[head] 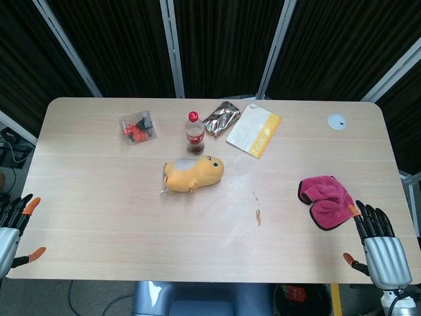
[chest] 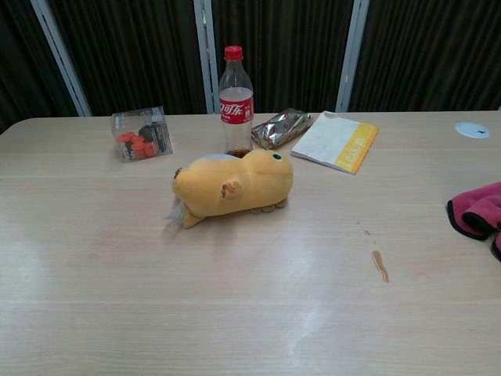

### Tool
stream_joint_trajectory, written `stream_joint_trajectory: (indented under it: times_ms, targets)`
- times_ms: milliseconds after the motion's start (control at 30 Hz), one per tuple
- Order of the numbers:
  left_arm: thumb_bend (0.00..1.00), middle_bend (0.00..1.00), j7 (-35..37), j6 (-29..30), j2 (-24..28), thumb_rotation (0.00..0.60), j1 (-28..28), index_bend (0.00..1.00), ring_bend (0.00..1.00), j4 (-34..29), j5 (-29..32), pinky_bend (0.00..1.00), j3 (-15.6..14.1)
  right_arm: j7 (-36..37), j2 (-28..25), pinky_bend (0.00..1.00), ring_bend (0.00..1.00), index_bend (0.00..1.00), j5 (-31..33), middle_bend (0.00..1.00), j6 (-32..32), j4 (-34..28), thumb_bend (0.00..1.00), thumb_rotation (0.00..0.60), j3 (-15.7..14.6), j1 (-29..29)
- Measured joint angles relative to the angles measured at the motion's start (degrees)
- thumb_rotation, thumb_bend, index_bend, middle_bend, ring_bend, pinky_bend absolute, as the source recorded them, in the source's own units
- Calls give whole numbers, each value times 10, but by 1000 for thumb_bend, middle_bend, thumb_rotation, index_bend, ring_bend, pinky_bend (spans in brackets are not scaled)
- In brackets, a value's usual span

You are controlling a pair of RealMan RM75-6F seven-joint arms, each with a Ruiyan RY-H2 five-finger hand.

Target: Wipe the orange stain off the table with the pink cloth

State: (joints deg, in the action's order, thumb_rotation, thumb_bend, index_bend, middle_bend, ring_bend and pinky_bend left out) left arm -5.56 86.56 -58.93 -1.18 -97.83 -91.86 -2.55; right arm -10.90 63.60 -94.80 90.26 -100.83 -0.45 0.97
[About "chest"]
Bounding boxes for pink cloth with black trim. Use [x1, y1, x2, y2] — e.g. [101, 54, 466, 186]
[445, 181, 501, 262]

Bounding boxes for yellow plush toy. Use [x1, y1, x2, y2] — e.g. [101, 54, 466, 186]
[163, 149, 294, 230]

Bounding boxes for silver foil snack packet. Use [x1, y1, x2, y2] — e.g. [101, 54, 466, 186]
[250, 108, 314, 150]

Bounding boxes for cola bottle with red cap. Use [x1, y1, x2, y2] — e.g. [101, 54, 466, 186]
[218, 45, 255, 158]

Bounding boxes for white and yellow notebook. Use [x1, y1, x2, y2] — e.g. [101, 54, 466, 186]
[290, 110, 380, 175]

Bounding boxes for clear bag orange parts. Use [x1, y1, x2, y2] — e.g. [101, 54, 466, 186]
[111, 105, 175, 164]

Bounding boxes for black pleated partition panel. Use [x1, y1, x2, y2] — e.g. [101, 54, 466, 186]
[348, 0, 501, 113]
[0, 0, 79, 134]
[46, 0, 207, 117]
[211, 0, 355, 114]

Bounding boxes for grey partition post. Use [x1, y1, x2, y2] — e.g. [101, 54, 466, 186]
[30, 0, 93, 118]
[193, 0, 221, 115]
[334, 0, 370, 114]

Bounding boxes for white table cable grommet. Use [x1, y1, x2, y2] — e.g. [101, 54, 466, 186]
[454, 121, 492, 139]

